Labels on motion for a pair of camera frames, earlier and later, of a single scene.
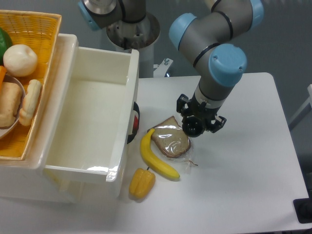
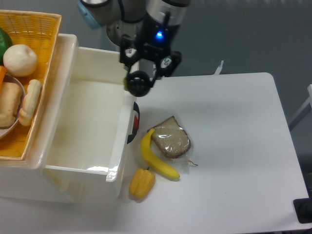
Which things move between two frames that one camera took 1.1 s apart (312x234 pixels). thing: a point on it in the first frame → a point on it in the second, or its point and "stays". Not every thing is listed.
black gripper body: x=204 y=112 → x=154 y=39
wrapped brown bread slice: x=170 y=138 stays
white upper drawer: x=97 y=114 stays
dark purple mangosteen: x=192 y=126 → x=138 y=83
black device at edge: x=303 y=208 stays
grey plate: x=6 y=132 stays
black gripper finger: x=219 y=123 → x=166 y=66
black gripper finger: x=182 y=100 → x=129 y=50
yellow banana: x=152 y=159 stays
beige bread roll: x=29 y=102 stays
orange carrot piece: x=3 y=71 stays
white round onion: x=20 y=60 stays
